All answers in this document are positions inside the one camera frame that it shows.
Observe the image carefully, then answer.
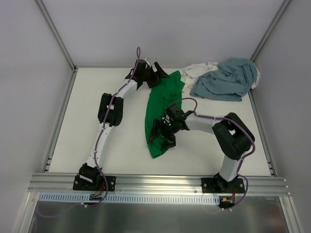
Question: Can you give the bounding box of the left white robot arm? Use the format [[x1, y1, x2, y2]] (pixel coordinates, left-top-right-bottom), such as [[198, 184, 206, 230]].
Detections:
[[73, 59, 169, 191]]

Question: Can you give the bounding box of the blue-grey t-shirt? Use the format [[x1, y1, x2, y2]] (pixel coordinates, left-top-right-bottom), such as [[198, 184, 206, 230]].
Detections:
[[190, 58, 260, 102]]

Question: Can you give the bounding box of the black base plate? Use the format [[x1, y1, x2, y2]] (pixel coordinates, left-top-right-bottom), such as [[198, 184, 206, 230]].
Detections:
[[201, 177, 245, 194], [72, 174, 116, 191]]

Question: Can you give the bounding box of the white slotted cable duct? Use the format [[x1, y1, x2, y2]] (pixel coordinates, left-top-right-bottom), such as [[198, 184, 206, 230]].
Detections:
[[38, 192, 220, 205]]

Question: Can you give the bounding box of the aluminium mounting rail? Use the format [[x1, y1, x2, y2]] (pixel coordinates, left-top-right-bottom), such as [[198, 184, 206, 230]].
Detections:
[[28, 172, 292, 196]]

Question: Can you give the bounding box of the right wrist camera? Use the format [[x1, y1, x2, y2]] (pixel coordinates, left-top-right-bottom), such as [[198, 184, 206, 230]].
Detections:
[[165, 103, 184, 118]]

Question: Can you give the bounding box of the aluminium frame post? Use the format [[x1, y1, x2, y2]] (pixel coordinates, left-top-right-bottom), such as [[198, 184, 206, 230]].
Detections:
[[250, 0, 292, 62], [35, 0, 76, 71]]

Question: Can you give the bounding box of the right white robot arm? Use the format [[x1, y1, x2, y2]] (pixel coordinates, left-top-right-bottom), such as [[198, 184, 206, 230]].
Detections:
[[147, 111, 256, 193]]

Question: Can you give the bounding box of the white t-shirt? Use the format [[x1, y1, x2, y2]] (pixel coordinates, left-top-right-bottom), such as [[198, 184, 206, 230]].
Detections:
[[178, 62, 260, 93]]

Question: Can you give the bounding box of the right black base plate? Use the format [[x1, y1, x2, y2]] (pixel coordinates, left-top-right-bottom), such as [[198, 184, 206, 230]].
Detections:
[[201, 177, 245, 194]]

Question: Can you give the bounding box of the right aluminium frame post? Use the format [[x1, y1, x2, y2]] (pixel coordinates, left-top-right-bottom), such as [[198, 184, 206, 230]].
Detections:
[[250, 0, 292, 62]]

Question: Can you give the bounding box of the green t-shirt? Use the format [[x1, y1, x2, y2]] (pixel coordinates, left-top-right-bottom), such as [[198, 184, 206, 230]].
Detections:
[[144, 70, 185, 159]]

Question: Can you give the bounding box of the left aluminium frame post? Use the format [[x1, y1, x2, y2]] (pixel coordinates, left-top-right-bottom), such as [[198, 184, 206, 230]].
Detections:
[[35, 0, 76, 71]]

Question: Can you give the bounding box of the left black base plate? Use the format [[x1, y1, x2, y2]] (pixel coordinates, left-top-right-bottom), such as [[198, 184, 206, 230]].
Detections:
[[72, 174, 116, 191]]

